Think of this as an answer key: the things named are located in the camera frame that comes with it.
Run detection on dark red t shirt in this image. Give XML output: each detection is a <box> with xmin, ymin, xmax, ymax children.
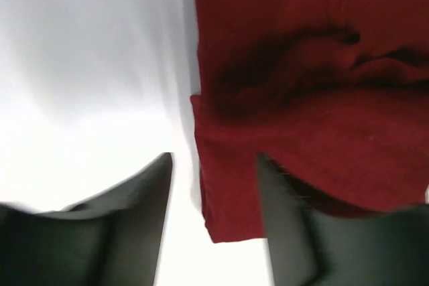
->
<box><xmin>191</xmin><ymin>0</ymin><xmax>428</xmax><ymax>242</ymax></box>

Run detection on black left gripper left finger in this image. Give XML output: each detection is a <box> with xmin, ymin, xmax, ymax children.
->
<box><xmin>1</xmin><ymin>153</ymin><xmax>173</xmax><ymax>286</ymax></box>

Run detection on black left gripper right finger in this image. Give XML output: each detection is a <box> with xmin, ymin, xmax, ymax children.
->
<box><xmin>257</xmin><ymin>153</ymin><xmax>428</xmax><ymax>285</ymax></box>

